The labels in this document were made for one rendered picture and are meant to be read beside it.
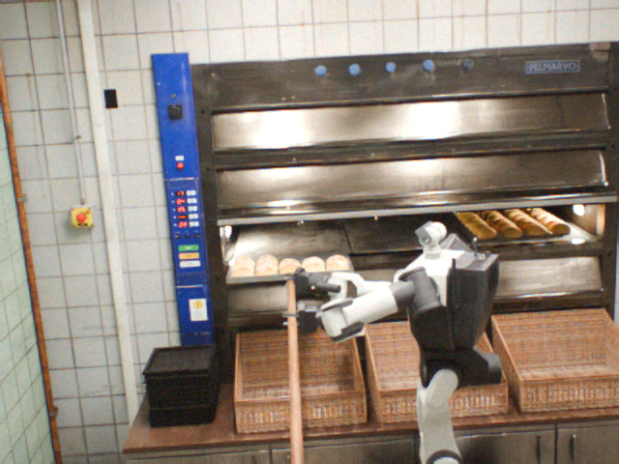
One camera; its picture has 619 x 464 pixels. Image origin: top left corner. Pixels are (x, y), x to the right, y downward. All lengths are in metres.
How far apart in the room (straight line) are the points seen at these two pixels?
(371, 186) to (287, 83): 0.60
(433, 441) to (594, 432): 0.88
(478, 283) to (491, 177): 1.10
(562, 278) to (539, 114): 0.80
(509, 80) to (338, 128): 0.80
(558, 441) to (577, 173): 1.21
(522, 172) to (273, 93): 1.20
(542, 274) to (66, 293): 2.25
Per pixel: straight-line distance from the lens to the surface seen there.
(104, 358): 3.70
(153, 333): 3.60
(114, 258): 3.50
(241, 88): 3.33
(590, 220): 3.84
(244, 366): 3.52
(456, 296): 2.49
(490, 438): 3.28
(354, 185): 3.36
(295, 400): 2.06
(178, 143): 3.33
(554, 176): 3.55
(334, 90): 3.33
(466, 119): 3.41
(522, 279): 3.64
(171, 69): 3.31
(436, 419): 2.72
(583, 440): 3.41
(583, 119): 3.57
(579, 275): 3.73
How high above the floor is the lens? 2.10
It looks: 13 degrees down
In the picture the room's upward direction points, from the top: 3 degrees counter-clockwise
